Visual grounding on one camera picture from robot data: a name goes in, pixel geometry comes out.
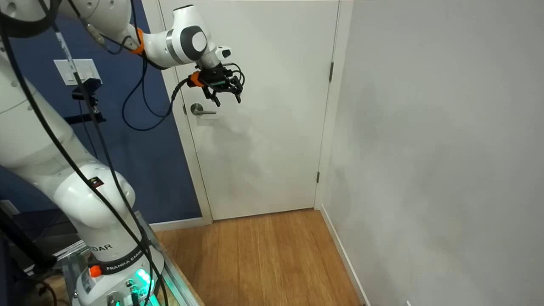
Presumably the white door frame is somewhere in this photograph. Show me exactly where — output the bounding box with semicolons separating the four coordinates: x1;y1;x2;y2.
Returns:
140;0;356;226

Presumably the silver lever door handle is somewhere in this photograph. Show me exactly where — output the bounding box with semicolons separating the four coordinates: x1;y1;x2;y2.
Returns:
189;101;218;117

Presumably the white baseboard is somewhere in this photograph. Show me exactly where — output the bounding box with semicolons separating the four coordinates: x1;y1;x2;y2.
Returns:
319;205;373;306

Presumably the robot base cart green light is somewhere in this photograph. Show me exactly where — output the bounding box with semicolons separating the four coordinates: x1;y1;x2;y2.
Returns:
58;210;206;306

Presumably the white door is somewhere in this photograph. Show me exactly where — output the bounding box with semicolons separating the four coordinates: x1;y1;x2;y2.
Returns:
159;0;342;222

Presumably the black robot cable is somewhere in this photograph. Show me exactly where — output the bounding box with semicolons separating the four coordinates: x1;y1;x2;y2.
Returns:
0;0;193;306

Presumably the black equipment bracket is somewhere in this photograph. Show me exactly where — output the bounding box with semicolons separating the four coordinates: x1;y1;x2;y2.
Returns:
0;197;60;285

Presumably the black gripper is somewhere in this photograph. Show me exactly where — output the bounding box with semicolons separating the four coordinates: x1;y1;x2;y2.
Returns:
201;62;247;107

